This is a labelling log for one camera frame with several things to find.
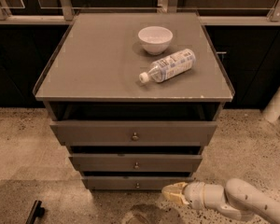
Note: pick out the clear plastic water bottle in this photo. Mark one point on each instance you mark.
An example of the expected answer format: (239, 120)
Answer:
(169, 66)

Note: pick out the metal railing frame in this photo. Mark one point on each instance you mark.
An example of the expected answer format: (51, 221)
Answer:
(211, 12)

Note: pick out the white ceramic bowl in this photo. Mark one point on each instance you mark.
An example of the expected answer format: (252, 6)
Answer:
(155, 39)

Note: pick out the black object on floor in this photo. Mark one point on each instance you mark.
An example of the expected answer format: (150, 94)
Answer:
(37, 211)

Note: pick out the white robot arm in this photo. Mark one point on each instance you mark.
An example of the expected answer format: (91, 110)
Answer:
(237, 200)

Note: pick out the grey drawer cabinet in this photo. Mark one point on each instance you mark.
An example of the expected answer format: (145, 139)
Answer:
(94, 76)

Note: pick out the grey drawer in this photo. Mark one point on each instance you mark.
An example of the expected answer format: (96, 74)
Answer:
(135, 162)
(133, 133)
(131, 182)

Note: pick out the white cylindrical post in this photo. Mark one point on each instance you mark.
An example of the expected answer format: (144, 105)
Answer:
(272, 110)

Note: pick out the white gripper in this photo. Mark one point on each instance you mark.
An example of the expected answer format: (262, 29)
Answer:
(193, 194)

